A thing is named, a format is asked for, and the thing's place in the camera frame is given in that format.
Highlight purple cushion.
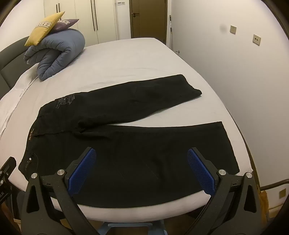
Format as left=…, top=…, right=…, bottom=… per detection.
left=51, top=19, right=80, bottom=32

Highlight yellow cloth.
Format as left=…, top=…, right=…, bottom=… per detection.
left=24, top=11, right=65, bottom=47

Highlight black pants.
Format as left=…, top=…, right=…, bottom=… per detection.
left=18, top=74, right=240, bottom=208

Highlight white pillow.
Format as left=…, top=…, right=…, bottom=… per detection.
left=0, top=63, right=39, bottom=136

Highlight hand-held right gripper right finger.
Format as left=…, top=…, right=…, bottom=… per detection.
left=187, top=147, right=270, bottom=235

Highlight yellow bag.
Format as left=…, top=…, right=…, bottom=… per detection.
left=260, top=191, right=269, bottom=212

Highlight bed with white sheet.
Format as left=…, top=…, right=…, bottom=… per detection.
left=0, top=37, right=253, bottom=223

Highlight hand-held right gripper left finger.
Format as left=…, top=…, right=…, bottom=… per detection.
left=20, top=147, right=100, bottom=235

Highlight grey headboard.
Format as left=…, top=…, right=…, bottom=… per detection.
left=0, top=36, right=31, bottom=89

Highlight dark cable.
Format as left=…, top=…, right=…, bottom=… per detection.
left=260, top=179, right=289, bottom=190

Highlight thin pole against wall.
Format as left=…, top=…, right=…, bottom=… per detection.
left=169, top=15, right=174, bottom=49

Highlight brown door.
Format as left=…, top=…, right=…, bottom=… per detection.
left=129, top=0, right=169, bottom=44

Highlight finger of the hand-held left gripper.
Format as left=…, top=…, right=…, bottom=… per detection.
left=0, top=157, right=17, bottom=181

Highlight white wardrobe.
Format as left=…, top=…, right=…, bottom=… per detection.
left=44, top=0, right=131, bottom=44

